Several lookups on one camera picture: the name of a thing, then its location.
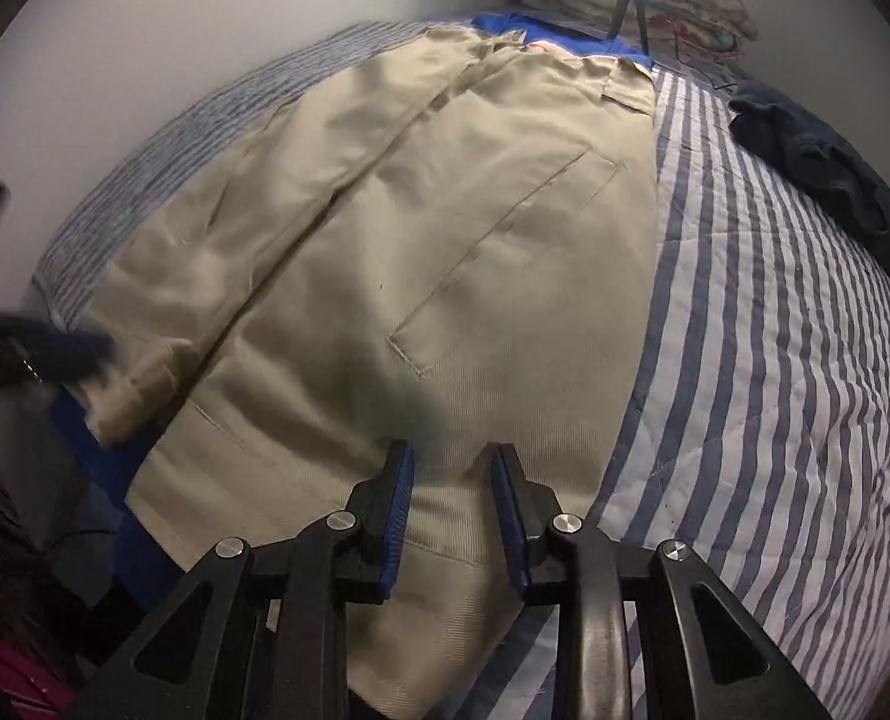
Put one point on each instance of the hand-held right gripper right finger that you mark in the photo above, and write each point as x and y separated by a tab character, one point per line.
508	525

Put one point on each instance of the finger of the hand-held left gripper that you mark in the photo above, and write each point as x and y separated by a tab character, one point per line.
47	349

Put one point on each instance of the blue white striped blanket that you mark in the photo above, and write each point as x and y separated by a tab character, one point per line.
752	390

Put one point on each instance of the beige and blue jacket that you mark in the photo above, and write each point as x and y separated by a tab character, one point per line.
415	240

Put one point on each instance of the dark blue garment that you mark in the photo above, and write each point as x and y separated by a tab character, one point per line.
805	142

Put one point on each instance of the pink cloth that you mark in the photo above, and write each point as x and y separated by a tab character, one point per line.
17	675

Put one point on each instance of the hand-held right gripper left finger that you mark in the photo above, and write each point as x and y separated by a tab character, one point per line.
400	510

